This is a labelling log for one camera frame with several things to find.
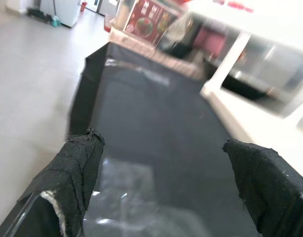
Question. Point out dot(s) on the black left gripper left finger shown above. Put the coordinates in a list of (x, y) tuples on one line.
[(67, 185)]

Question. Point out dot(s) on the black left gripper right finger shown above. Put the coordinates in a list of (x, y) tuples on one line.
[(265, 185)]

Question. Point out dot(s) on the crumpled clear tape patch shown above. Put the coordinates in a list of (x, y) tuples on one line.
[(126, 192)]

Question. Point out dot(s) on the black tablecloth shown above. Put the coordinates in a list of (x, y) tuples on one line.
[(153, 123)]

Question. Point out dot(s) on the clear tape strip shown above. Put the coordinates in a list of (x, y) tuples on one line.
[(141, 74)]

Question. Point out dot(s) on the pink plastic container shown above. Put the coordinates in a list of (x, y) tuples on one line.
[(210, 39)]

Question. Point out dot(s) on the teal head floor mop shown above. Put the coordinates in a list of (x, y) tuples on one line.
[(55, 21)]

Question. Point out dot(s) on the black plastic bag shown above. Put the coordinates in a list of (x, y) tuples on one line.
[(181, 37)]

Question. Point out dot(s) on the white appliance cabinet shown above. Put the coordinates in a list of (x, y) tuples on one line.
[(64, 12)]

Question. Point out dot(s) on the red printed carton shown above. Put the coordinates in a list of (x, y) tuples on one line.
[(151, 22)]

